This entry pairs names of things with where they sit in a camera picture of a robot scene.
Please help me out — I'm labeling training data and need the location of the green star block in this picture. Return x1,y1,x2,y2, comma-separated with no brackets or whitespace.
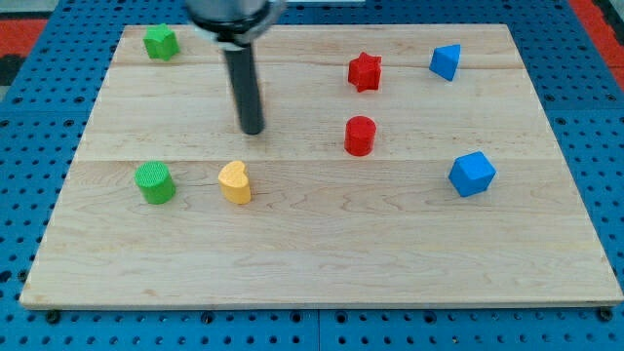
143,23,179,60

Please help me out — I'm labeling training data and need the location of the blue cube block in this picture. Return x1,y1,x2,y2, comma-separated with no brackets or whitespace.
448,151,496,197

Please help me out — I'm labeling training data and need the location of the red star block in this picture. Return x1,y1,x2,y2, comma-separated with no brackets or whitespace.
347,52,382,93

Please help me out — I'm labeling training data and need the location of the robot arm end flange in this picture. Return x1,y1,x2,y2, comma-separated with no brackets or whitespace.
185,0,288,51

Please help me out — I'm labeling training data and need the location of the green cylinder block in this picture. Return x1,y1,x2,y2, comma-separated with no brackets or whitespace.
134,161,176,205

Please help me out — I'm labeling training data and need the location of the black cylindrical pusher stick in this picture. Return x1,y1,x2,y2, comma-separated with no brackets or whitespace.
224,44,265,136

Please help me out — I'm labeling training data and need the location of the wooden board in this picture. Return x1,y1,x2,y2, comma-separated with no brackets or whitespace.
20,24,623,310

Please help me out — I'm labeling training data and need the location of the yellow heart block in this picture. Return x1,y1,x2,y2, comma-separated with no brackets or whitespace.
217,160,252,205

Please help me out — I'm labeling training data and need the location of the red cylinder block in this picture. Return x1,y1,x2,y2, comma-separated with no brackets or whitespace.
344,115,376,157

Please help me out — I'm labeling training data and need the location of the blue triangle block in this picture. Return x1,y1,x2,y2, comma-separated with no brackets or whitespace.
429,44,461,81

